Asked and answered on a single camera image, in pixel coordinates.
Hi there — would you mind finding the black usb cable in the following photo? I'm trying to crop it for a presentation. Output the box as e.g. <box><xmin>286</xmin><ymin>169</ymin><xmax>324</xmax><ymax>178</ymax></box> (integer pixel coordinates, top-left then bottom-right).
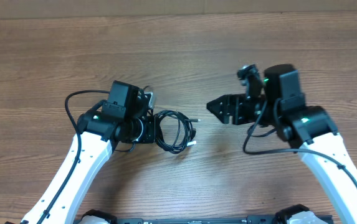
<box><xmin>155</xmin><ymin>109</ymin><xmax>201</xmax><ymax>155</ymax></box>

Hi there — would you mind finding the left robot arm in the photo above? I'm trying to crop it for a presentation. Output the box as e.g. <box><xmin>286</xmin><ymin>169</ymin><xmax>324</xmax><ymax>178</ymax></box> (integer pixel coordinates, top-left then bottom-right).
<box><xmin>21</xmin><ymin>81</ymin><xmax>156</xmax><ymax>224</ymax></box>

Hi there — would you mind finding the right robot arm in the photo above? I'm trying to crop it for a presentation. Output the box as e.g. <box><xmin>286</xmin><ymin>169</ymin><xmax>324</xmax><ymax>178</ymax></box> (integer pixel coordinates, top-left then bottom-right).
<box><xmin>206</xmin><ymin>64</ymin><xmax>357</xmax><ymax>223</ymax></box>

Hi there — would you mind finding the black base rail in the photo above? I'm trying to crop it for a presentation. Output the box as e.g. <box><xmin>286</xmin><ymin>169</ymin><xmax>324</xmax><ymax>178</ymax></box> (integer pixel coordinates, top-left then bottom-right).
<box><xmin>115</xmin><ymin>215</ymin><xmax>277</xmax><ymax>224</ymax></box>

